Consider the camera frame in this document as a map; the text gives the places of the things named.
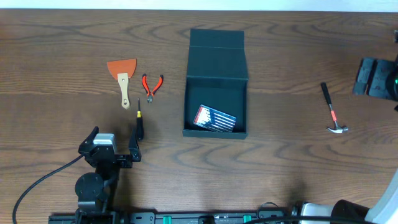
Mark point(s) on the small black handled hammer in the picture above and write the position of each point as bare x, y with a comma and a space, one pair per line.
337, 129

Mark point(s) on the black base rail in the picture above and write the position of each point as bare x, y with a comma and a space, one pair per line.
262, 216

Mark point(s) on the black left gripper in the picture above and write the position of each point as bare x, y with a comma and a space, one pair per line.
116, 158

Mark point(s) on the black yellow screwdriver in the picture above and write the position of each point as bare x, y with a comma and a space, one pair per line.
139, 122

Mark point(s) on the red scraper wooden handle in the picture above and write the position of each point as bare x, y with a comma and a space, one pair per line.
122, 71

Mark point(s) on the blue drill bit case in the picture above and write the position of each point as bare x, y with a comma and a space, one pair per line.
214, 120

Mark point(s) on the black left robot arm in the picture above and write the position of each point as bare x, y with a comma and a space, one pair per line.
96, 190

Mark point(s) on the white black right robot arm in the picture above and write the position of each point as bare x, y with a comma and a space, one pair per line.
381, 213

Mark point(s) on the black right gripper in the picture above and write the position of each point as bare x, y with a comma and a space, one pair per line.
379, 83

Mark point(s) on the black open gift box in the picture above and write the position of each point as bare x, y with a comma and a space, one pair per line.
217, 77

